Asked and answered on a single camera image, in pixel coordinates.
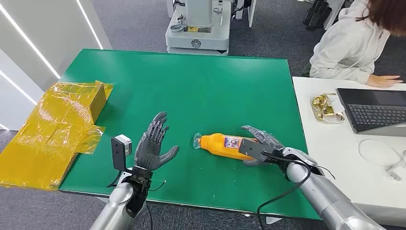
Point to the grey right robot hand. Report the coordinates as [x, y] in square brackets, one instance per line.
[266, 138]

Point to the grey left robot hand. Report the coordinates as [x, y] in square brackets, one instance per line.
[149, 152]

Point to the orange detergent bottle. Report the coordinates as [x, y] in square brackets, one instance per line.
[215, 144]

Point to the pale grey robot base machine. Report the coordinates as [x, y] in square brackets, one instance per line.
[198, 35]

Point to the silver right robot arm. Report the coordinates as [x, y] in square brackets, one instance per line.
[330, 200]

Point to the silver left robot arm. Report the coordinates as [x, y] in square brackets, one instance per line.
[117, 203]

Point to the gold foil snack packet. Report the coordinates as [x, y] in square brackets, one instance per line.
[323, 108]

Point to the white paper scrap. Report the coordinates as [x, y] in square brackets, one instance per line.
[272, 220]

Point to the yellow taped cardboard box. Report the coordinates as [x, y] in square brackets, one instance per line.
[47, 136]

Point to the dark grey laptop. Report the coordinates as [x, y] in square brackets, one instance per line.
[374, 114]

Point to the person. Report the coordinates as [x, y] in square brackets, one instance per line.
[345, 47]

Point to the white upright panel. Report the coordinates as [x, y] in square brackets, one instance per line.
[251, 12]

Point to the person's hand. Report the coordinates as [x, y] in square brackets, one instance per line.
[382, 81]

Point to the black stand legs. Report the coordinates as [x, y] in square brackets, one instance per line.
[317, 16]

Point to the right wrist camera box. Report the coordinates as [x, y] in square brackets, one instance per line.
[250, 148]

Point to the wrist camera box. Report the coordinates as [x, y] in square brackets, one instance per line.
[119, 152]
[250, 148]

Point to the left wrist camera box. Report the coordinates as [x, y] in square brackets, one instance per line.
[119, 152]

